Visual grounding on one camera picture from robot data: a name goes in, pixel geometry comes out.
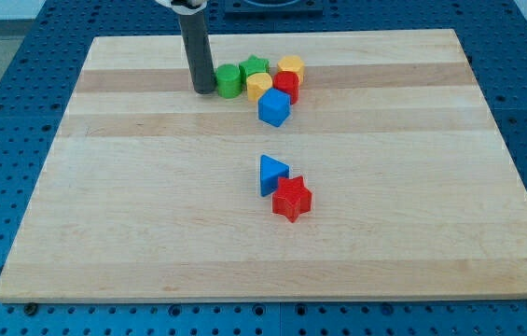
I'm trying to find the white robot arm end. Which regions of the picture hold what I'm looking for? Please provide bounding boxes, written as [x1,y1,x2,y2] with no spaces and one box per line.
[155,0,207,15]

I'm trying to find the red star block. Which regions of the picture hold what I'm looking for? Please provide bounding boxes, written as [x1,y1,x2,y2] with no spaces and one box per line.
[271,175,312,223]

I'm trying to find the green star block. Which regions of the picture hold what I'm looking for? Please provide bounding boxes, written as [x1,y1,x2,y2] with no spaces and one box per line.
[239,55,269,84]

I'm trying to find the blue triangle block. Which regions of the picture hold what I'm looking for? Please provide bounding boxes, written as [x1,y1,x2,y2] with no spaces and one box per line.
[259,155,290,197]

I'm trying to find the blue cube block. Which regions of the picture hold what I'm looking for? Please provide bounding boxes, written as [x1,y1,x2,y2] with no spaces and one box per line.
[257,88,291,127]

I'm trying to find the yellow cylinder block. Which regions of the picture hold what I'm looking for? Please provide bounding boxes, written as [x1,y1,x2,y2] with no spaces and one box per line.
[246,73,273,103]

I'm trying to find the red cylinder block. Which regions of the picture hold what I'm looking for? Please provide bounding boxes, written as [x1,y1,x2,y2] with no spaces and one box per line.
[273,71,299,105]

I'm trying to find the green cylinder block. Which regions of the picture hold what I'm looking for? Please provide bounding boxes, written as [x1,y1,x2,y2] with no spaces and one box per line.
[215,63,243,99]

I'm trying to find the yellow hexagon block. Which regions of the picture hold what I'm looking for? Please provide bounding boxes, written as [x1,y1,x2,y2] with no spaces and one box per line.
[277,55,306,84]

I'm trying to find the light wooden board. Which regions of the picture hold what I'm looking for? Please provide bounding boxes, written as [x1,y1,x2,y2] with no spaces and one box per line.
[0,29,527,303]

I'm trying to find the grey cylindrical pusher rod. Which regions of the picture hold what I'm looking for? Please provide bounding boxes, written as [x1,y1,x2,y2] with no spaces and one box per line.
[178,11,216,94]

